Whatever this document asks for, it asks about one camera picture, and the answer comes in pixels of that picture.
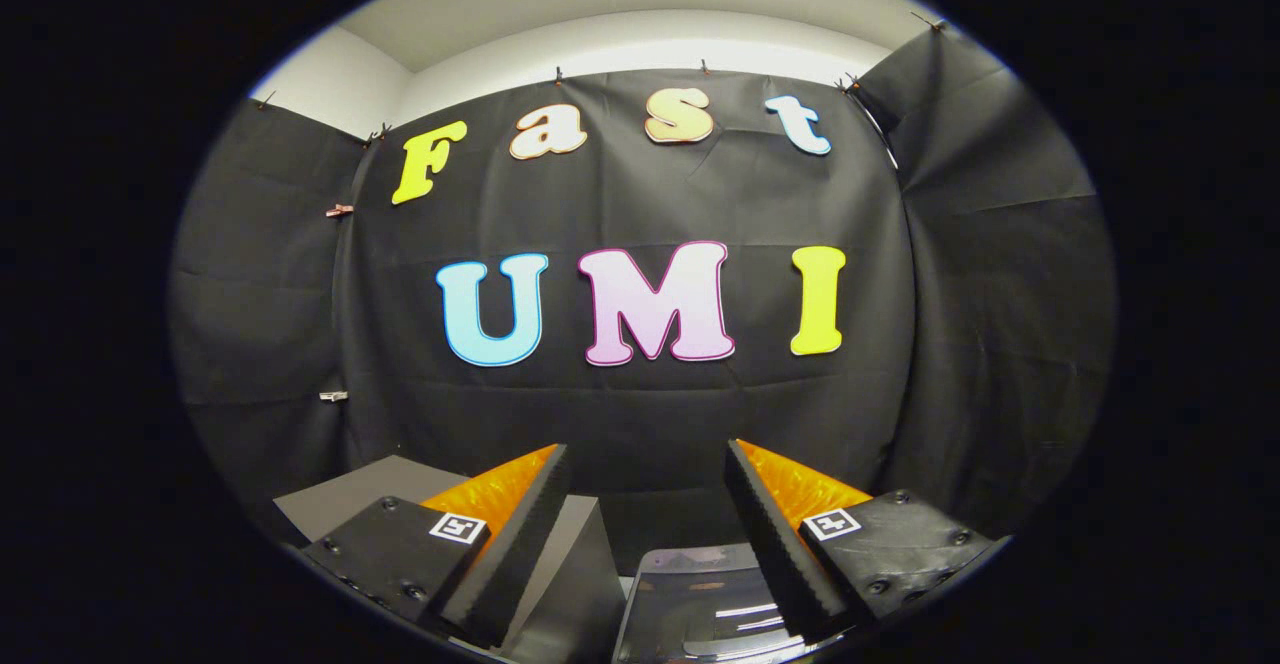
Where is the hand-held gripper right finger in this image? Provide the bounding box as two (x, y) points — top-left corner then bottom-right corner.
(725, 439), (996, 645)

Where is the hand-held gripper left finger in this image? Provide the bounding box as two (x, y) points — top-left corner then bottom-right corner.
(300, 444), (573, 650)

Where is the row of small black clips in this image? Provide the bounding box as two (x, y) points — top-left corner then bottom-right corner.
(254, 9), (948, 147)

